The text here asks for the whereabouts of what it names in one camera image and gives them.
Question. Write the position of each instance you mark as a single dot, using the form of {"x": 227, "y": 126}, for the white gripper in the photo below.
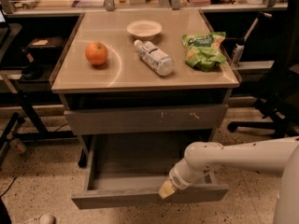
{"x": 177, "y": 180}

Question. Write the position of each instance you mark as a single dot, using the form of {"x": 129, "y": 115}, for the grey drawer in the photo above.
{"x": 128, "y": 169}
{"x": 146, "y": 119}

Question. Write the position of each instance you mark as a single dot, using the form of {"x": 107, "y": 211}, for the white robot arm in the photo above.
{"x": 279, "y": 157}

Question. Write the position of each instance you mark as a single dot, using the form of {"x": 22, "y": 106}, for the grey top drawer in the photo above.
{"x": 146, "y": 119}

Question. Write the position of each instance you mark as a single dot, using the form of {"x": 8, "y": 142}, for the grey drawer cabinet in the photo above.
{"x": 125, "y": 81}

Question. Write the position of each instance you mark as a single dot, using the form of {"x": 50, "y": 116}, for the clear plastic water bottle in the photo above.
{"x": 160, "y": 62}

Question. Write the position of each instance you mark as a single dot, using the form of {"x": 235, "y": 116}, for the black office chair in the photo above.
{"x": 277, "y": 91}

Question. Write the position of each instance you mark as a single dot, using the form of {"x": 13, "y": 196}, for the green snack bag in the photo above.
{"x": 203, "y": 52}

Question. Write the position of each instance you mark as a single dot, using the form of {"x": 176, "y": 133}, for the orange apple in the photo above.
{"x": 96, "y": 53}

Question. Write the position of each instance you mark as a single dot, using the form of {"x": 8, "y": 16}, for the white spray bottle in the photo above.
{"x": 238, "y": 51}

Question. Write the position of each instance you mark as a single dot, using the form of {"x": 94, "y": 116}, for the plastic bottle on floor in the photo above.
{"x": 16, "y": 144}

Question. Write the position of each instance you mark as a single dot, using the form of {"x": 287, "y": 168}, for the white bowl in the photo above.
{"x": 144, "y": 29}

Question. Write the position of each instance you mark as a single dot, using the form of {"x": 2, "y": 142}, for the dark round object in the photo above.
{"x": 32, "y": 71}

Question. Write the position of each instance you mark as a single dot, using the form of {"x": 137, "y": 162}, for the black box with label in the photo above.
{"x": 43, "y": 45}

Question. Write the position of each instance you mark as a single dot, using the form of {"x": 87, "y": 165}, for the black desk frame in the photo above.
{"x": 16, "y": 120}

